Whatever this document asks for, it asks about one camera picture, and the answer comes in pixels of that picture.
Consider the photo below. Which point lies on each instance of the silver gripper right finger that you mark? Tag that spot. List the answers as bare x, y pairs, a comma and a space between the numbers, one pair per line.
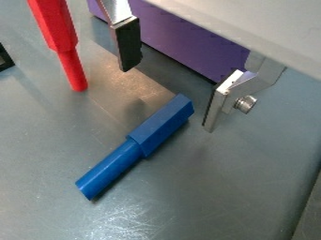
233, 94

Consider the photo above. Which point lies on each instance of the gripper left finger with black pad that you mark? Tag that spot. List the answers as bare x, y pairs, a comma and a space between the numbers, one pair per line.
124, 30

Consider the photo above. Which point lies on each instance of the blue peg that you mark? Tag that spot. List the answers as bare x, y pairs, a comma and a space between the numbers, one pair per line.
140, 143

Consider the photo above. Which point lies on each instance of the black fixture stand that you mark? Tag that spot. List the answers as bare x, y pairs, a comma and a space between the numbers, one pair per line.
5, 61

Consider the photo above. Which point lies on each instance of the purple base block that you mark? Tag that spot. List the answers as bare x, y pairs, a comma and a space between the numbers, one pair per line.
197, 48

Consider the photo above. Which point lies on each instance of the red peg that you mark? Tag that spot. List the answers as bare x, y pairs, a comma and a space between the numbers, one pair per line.
52, 16

